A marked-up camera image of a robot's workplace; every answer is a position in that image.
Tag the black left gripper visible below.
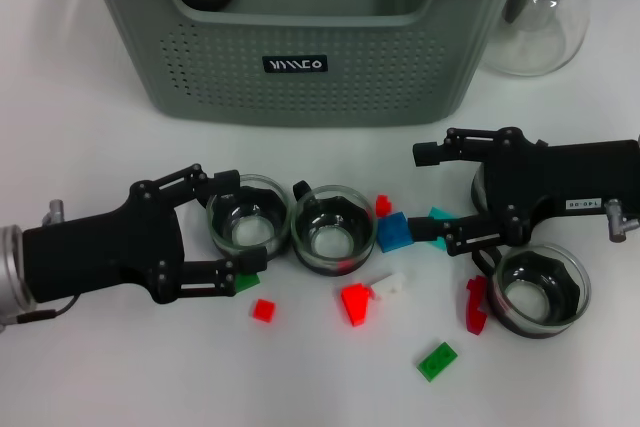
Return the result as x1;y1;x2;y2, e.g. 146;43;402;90
22;162;269;306

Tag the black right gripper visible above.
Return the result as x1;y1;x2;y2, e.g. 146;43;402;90
407;126;640;258

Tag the glass teacup with black sleeve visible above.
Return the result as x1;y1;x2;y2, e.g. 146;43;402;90
289;180;377;278
205;174;294;264
472;241;593;339
470;164;497;214

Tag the grey-green perforated storage bin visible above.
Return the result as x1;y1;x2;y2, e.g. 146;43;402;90
74;0;536;129

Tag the teal square brick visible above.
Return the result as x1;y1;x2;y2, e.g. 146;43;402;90
427;205;459;251

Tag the green flat two-stud brick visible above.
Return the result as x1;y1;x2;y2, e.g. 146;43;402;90
234;271;262;294
415;341;460;383

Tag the blue square brick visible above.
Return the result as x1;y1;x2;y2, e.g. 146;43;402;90
375;211;416;254

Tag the small red square brick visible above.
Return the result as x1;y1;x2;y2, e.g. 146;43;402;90
250;298;277;323

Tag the dark red curved brick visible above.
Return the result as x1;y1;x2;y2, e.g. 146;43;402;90
465;275;489;336

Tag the white long brick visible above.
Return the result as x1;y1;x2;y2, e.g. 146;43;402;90
368;271;407;301

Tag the silver left gripper fitting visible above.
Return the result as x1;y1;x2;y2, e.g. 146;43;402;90
41;198;67;226

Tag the silver gripper fitting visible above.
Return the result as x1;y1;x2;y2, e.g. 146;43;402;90
603;198;640;244
41;198;67;226

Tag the silver right gripper fitting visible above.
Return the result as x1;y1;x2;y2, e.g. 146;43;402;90
603;198;640;244

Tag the large red sloped brick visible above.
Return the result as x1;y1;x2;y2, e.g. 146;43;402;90
340;283;375;328

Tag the glass carafe with black lid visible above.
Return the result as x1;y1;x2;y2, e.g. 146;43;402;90
479;0;601;78

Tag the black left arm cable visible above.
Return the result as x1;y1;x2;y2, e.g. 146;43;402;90
0;294;80;336

